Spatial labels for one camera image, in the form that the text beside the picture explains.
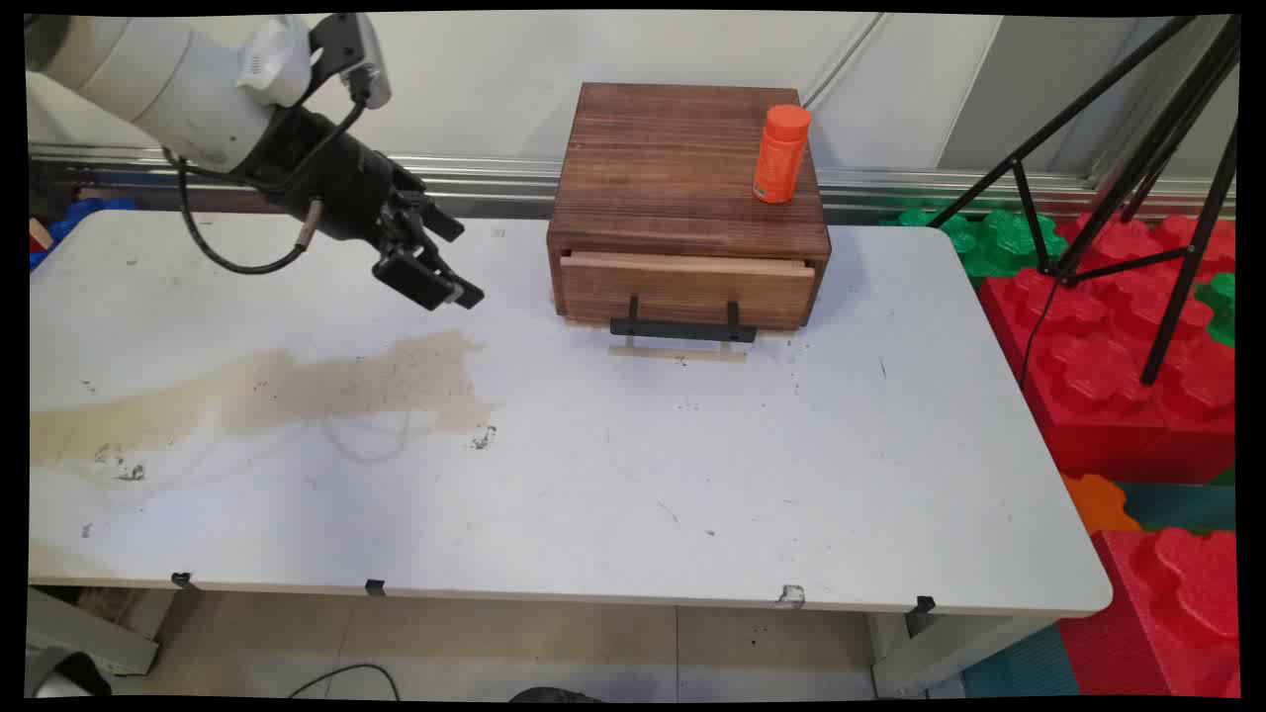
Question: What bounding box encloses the orange foam puzzle piece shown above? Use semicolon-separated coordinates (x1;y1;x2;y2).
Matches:
1061;473;1144;537

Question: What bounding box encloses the black camera cable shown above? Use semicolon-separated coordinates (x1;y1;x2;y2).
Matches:
259;81;373;195

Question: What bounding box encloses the green foam building block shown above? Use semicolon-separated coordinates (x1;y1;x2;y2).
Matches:
1192;271;1237;349
878;206;1071;290

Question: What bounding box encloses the orange plastic bottle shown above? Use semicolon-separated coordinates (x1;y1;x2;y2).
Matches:
752;104;813;206

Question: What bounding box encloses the dark wooden cabinet box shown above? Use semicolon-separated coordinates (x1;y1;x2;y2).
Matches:
546;82;833;329

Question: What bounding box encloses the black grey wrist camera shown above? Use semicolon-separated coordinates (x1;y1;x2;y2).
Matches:
309;14;393;110

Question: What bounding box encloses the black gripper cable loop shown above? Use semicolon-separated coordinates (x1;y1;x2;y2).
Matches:
163;148;327;277

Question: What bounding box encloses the metal wall rail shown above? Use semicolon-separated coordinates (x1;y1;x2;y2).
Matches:
28;143;1237;224

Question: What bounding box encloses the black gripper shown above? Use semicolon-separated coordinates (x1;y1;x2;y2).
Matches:
232;103;487;313

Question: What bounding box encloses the red foam building block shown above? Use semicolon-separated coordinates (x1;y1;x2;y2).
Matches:
977;212;1237;486
1056;527;1241;699

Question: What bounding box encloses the grey table leg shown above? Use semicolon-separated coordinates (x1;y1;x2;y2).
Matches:
868;611;1054;699
26;586;161;677

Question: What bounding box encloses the thin black floor cable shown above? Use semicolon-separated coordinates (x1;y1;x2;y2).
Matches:
285;664;403;701

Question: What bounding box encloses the black tripod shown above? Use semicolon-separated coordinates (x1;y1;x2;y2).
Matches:
925;14;1242;388

